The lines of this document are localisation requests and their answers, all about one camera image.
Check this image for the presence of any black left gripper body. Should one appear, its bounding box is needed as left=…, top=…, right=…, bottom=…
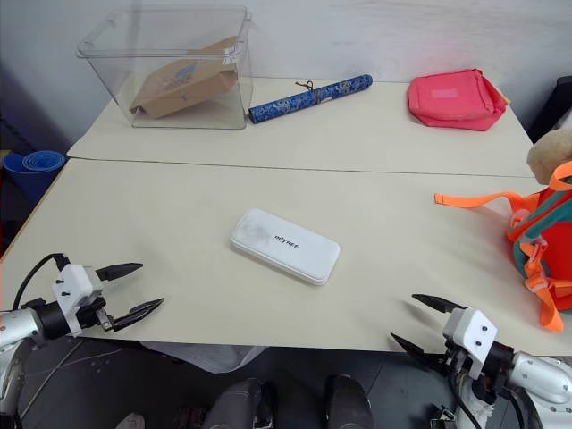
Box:
left=74, top=298, right=116, bottom=334

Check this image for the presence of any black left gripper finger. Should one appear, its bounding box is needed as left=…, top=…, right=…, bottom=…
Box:
left=95, top=262, right=145, bottom=283
left=111, top=297, right=166, bottom=333

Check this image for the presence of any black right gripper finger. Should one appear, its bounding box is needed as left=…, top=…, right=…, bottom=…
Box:
left=390, top=332, right=450, bottom=373
left=411, top=292, right=467, bottom=317

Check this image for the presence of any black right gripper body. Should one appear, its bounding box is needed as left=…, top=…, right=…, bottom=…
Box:
left=440, top=342, right=471, bottom=381

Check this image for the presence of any orange backpack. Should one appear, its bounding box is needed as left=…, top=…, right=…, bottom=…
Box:
left=433, top=160, right=572, bottom=333

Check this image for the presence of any white rectangular case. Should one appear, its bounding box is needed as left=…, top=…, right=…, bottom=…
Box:
left=229, top=207, right=341, bottom=288

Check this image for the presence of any white plastic bag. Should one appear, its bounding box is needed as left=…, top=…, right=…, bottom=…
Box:
left=138, top=341, right=265, bottom=374

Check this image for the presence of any dark rounded shape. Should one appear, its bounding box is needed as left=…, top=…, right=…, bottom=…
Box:
left=203, top=378, right=279, bottom=429
left=323, top=374, right=375, bottom=429

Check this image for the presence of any blue rolled foam mat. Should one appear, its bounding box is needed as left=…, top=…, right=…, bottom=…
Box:
left=3, top=150, right=68, bottom=203

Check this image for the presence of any beige plush toy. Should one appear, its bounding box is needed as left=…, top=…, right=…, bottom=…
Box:
left=526, top=129, right=572, bottom=185

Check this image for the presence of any brown cardboard box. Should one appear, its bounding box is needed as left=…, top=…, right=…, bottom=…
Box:
left=129, top=35, right=240, bottom=121

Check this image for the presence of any pink fabric pouch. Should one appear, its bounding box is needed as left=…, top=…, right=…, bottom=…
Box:
left=406, top=68, right=509, bottom=132

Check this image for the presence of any clear plastic bin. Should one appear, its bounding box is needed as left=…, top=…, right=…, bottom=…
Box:
left=75, top=4, right=254, bottom=130

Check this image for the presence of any black object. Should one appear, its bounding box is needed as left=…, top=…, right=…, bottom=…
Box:
left=529, top=74, right=572, bottom=145

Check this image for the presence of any blue patterned rolled scroll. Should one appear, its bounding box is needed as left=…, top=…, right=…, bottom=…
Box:
left=248, top=73, right=374, bottom=126

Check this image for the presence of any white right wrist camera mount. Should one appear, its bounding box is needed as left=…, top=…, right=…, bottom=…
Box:
left=442, top=306, right=500, bottom=382

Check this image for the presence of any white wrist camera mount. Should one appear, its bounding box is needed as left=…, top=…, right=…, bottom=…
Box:
left=442, top=306, right=500, bottom=382
left=51, top=263, right=108, bottom=337

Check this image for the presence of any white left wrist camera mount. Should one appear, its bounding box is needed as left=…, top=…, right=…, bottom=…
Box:
left=51, top=263, right=108, bottom=337

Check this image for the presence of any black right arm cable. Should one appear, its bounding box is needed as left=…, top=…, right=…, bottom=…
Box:
left=448, top=374, right=537, bottom=429

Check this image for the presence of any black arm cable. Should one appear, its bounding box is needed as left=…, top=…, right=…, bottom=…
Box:
left=448, top=374, right=537, bottom=429
left=11, top=253, right=69, bottom=310

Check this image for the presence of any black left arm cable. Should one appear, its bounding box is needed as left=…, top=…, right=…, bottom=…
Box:
left=11, top=253, right=69, bottom=310

